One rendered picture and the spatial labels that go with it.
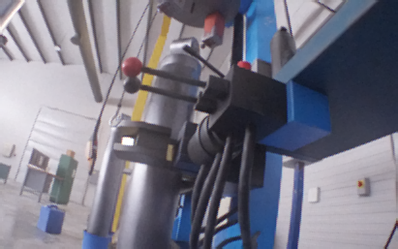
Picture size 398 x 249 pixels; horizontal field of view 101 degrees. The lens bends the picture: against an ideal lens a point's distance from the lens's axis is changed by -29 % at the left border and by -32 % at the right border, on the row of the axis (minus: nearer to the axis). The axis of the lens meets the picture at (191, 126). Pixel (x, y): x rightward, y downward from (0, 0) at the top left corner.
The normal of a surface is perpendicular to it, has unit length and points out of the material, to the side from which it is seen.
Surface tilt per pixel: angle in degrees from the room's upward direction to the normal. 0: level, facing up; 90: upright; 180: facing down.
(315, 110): 90
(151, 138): 90
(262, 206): 90
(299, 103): 90
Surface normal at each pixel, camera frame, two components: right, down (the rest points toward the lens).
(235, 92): 0.22, -0.33
